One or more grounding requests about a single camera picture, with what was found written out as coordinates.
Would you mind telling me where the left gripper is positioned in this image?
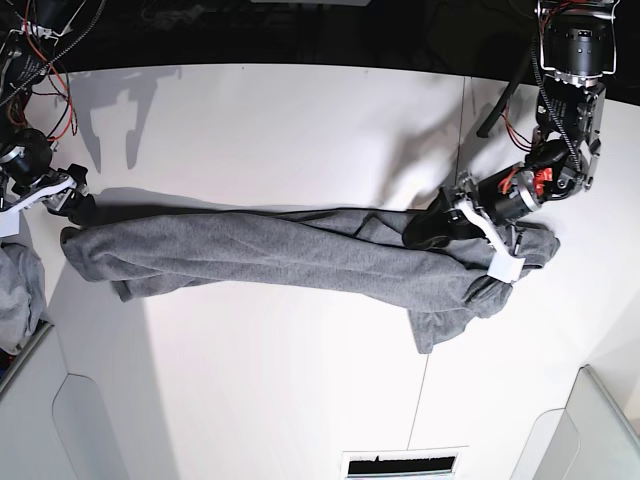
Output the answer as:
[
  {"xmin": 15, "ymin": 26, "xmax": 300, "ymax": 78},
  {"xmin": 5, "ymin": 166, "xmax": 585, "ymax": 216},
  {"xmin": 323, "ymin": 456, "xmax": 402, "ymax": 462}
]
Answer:
[{"xmin": 402, "ymin": 167, "xmax": 553, "ymax": 255}]

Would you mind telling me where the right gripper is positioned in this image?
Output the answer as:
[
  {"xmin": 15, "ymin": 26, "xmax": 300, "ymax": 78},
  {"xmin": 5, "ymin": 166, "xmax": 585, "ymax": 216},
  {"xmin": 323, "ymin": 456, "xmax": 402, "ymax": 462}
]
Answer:
[{"xmin": 1, "ymin": 128, "xmax": 97, "ymax": 225}]

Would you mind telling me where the dark grey t-shirt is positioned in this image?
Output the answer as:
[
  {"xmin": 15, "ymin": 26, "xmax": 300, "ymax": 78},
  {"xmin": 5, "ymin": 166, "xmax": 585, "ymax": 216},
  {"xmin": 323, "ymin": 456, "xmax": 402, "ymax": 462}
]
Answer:
[{"xmin": 59, "ymin": 207, "xmax": 561, "ymax": 355}]

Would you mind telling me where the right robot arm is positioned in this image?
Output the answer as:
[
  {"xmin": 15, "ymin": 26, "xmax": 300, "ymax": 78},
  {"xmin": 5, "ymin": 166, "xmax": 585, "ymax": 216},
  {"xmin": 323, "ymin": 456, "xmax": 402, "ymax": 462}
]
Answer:
[{"xmin": 1, "ymin": 1, "xmax": 106, "ymax": 237}]

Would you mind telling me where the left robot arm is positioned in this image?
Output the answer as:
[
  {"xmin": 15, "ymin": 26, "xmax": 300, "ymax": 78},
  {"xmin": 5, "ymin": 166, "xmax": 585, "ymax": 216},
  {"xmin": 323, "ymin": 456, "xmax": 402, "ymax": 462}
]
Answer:
[{"xmin": 402, "ymin": 1, "xmax": 617, "ymax": 250}]

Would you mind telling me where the light grey clothes pile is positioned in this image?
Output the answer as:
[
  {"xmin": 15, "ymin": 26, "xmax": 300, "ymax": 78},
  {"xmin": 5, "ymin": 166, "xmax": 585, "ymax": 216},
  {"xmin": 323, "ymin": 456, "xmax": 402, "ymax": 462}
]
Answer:
[{"xmin": 1, "ymin": 243, "xmax": 46, "ymax": 355}]

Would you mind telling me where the left white bin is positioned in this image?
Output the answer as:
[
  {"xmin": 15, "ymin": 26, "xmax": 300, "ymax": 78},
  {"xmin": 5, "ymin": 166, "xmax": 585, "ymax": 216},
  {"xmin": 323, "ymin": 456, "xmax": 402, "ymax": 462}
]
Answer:
[{"xmin": 1, "ymin": 325, "xmax": 129, "ymax": 479}]

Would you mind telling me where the white bin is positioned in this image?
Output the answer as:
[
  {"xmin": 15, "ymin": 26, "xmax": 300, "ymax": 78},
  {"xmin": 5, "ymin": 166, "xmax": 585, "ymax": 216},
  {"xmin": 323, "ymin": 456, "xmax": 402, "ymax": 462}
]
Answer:
[
  {"xmin": 511, "ymin": 365, "xmax": 639, "ymax": 480},
  {"xmin": 1, "ymin": 325, "xmax": 129, "ymax": 479}
]

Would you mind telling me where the right white bin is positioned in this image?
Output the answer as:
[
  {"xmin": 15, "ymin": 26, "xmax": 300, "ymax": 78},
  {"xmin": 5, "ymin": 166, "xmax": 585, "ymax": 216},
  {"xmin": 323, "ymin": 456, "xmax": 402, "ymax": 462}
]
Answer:
[{"xmin": 511, "ymin": 365, "xmax": 639, "ymax": 480}]

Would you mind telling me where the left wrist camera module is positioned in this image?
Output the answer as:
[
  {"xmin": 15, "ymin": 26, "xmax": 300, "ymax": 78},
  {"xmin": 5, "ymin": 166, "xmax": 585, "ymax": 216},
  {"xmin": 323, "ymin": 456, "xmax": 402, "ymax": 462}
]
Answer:
[{"xmin": 487, "ymin": 253, "xmax": 525, "ymax": 284}]

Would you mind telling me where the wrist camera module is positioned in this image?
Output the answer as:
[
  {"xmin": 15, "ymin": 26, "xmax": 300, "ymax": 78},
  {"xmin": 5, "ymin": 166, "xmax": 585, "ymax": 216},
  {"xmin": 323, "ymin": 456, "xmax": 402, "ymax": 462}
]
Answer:
[
  {"xmin": 0, "ymin": 209, "xmax": 20, "ymax": 239},
  {"xmin": 487, "ymin": 253, "xmax": 525, "ymax": 284}
]

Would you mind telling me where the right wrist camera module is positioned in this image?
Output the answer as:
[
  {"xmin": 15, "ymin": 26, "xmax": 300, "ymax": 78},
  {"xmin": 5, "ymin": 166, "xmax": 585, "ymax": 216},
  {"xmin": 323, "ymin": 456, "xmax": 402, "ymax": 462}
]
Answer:
[{"xmin": 0, "ymin": 209, "xmax": 20, "ymax": 239}]

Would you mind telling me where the white table cable slot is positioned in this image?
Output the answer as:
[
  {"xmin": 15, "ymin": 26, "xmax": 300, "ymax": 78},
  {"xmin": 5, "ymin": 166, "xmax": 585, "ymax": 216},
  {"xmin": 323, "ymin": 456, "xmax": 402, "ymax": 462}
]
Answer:
[{"xmin": 340, "ymin": 446, "xmax": 468, "ymax": 480}]

